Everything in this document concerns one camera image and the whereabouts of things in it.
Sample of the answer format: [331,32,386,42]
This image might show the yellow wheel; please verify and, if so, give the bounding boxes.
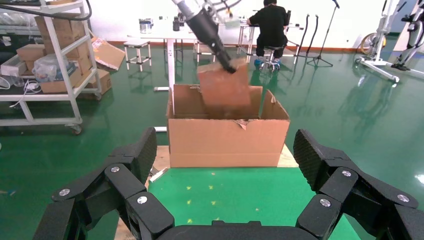
[360,32,387,56]

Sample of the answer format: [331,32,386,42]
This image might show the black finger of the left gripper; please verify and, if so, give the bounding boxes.
[219,52,238,75]

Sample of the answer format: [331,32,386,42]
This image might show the thick black overhead cable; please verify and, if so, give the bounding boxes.
[0,0,93,22]

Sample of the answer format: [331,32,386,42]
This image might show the white flat box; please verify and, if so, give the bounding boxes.
[0,54,28,77]

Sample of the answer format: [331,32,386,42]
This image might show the white wheeled shelf cart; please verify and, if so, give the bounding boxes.
[0,0,102,135]

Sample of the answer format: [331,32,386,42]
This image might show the small white frame stool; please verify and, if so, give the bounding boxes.
[123,39,153,72]

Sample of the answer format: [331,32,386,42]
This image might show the flattened cardboard sheet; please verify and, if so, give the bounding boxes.
[90,37,126,72]

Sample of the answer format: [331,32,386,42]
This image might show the small brown cardboard box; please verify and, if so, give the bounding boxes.
[16,43,47,71]

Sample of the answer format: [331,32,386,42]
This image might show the silver metal bracket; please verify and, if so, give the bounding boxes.
[149,167,170,183]

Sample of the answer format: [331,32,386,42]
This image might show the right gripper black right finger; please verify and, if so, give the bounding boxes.
[293,129,424,240]

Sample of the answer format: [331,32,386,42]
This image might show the black swivel stool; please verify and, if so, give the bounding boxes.
[258,45,282,73]

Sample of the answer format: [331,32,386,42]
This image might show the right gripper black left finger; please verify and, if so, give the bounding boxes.
[33,127,175,240]

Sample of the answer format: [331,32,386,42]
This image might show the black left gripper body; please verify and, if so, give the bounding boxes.
[185,8,230,64]

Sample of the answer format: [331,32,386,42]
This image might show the white thin cable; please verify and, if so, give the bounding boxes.
[0,76,43,109]

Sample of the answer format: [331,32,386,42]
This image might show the black tripod stand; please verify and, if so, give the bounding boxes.
[306,0,341,68]

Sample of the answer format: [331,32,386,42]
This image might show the person in black clothes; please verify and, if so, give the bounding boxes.
[246,0,291,67]

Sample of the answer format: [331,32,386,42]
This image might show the black curved pole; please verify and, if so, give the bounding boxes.
[306,13,320,58]
[295,13,311,58]

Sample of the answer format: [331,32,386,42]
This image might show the small taped cardboard box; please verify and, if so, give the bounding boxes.
[197,58,253,109]

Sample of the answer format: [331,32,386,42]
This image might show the white humanoid robot legs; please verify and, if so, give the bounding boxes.
[390,0,424,72]

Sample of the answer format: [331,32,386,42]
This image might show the cardboard box beside cart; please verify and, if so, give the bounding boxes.
[78,68,113,101]

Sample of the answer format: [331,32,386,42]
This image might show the green cloth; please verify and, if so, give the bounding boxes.
[147,166,362,240]

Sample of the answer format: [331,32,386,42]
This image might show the large open cardboard carton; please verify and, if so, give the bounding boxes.
[166,83,291,169]

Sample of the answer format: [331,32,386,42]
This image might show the white desk behind person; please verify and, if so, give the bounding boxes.
[236,23,304,64]

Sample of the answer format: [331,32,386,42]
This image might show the clear plastic bag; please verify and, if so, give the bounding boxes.
[32,53,69,83]

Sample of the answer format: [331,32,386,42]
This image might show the metal can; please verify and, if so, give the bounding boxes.
[139,18,154,34]

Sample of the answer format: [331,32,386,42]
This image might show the wide low cardboard box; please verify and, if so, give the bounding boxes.
[39,67,84,94]

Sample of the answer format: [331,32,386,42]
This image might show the white standing desk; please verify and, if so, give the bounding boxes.
[127,29,239,133]

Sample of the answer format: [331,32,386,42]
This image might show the tall stacked cardboard box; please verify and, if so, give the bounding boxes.
[34,13,93,75]

